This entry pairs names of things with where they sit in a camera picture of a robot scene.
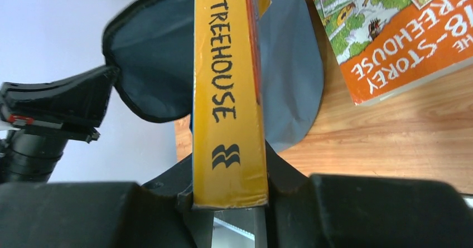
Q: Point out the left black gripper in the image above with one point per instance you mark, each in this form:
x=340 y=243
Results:
x=34 y=114

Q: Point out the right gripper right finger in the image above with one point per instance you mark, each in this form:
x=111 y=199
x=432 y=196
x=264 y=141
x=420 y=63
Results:
x=327 y=210

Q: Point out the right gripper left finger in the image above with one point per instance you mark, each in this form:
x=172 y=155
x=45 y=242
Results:
x=105 y=214

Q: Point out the light blue treehouse book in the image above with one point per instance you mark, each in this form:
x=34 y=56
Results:
x=229 y=152

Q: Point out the blue-grey backpack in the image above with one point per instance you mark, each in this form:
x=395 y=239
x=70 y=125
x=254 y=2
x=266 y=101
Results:
x=151 y=42

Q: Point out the orange treehouse book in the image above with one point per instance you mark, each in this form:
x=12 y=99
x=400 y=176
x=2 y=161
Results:
x=386 y=47

